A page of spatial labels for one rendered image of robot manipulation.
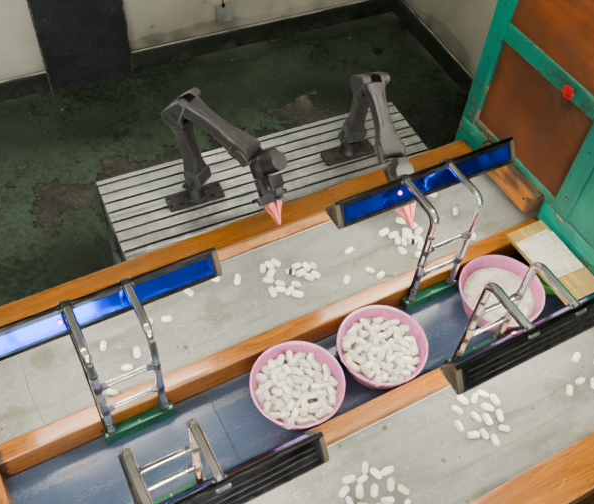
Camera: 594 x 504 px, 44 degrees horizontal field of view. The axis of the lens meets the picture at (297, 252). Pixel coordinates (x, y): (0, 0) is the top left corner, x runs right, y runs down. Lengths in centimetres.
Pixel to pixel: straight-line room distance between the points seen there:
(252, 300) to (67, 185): 161
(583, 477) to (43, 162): 274
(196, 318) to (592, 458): 116
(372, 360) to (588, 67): 103
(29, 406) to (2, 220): 156
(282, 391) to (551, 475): 74
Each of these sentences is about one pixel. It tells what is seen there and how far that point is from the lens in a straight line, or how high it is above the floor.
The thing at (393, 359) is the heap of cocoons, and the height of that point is 74.
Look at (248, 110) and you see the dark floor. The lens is 391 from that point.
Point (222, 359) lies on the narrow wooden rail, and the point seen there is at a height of 76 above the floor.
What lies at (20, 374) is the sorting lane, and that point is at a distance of 219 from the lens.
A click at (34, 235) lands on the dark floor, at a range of 345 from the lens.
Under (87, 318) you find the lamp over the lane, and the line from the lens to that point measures 184.
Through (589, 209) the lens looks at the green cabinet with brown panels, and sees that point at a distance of 242.
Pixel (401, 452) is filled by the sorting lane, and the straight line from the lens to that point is 204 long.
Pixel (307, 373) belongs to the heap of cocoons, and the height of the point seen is 74.
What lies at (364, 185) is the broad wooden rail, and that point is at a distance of 252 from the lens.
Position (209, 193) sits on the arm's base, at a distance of 258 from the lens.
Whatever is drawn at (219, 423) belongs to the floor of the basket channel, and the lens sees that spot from 210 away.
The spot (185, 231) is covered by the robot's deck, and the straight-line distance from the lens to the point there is 249.
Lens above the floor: 259
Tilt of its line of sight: 52 degrees down
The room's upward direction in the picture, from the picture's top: 5 degrees clockwise
